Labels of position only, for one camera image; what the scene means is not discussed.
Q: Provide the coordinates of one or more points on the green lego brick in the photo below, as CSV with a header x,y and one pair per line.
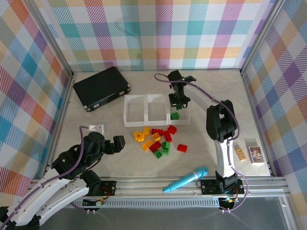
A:
x,y
178,107
158,154
166,145
175,116
165,151

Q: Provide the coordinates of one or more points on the orange-yellow lego brick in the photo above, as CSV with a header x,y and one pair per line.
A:
x,y
156,137

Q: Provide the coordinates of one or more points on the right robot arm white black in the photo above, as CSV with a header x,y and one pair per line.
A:
x,y
219,122

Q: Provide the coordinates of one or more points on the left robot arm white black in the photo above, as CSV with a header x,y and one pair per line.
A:
x,y
36,198

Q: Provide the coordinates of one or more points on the white plastic bin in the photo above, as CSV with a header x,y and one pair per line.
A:
x,y
180,121
125,112
156,122

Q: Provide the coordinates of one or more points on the yellow round lego piece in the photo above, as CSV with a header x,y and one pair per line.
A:
x,y
138,136

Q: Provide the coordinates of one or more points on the yellow lego brick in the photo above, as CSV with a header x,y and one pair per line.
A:
x,y
147,145
146,131

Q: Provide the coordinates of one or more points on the long red lego brick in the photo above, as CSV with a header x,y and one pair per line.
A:
x,y
155,146

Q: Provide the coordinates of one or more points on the black hard case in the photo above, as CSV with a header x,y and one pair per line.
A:
x,y
100,87

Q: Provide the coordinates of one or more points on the blue toy microphone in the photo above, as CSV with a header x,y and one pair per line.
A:
x,y
184,179

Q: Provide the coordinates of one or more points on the small orange box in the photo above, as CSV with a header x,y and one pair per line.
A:
x,y
240,154

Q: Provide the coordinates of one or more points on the purple card box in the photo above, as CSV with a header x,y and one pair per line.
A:
x,y
255,155

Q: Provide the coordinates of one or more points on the aluminium side rail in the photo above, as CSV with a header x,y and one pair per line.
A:
x,y
256,119
60,119

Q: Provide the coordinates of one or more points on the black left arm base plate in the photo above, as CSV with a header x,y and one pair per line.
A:
x,y
110,188

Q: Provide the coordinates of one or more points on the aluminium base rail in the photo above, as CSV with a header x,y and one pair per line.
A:
x,y
156,191

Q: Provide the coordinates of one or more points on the aluminium frame post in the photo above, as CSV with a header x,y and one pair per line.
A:
x,y
261,36
51,38

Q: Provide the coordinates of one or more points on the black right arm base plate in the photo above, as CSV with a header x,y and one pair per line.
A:
x,y
208,188

